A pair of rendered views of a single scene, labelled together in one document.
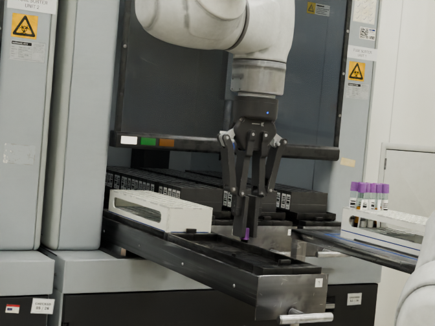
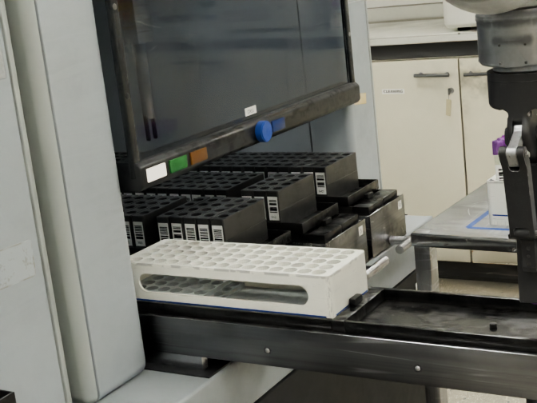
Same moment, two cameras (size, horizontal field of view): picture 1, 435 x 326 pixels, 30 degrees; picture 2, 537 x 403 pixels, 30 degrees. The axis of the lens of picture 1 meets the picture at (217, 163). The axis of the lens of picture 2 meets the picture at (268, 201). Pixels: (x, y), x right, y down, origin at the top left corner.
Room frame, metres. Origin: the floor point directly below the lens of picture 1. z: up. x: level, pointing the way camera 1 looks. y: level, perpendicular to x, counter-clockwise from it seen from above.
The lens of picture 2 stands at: (0.64, 0.63, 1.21)
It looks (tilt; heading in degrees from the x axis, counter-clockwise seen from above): 14 degrees down; 332
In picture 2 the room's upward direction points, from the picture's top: 6 degrees counter-clockwise
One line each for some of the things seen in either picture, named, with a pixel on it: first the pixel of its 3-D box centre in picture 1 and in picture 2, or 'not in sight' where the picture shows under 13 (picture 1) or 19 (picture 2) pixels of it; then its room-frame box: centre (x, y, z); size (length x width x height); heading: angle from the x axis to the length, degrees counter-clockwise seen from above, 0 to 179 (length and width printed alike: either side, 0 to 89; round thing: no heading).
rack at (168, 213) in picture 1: (156, 212); (241, 280); (1.70, 0.12, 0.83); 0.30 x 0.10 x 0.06; 30
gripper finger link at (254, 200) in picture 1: (251, 216); not in sight; (1.37, -0.07, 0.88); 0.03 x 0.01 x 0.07; 31
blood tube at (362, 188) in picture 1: (358, 209); not in sight; (1.66, -0.30, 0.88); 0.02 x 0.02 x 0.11
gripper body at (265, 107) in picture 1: (254, 123); (528, 112); (1.37, -0.06, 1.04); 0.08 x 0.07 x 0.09; 121
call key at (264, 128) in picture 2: not in sight; (264, 131); (1.85, -0.02, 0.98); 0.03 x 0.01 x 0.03; 120
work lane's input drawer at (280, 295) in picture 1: (195, 253); (379, 334); (1.54, 0.03, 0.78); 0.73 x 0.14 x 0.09; 30
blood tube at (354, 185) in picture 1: (351, 208); (500, 180); (1.68, -0.29, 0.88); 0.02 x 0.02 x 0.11
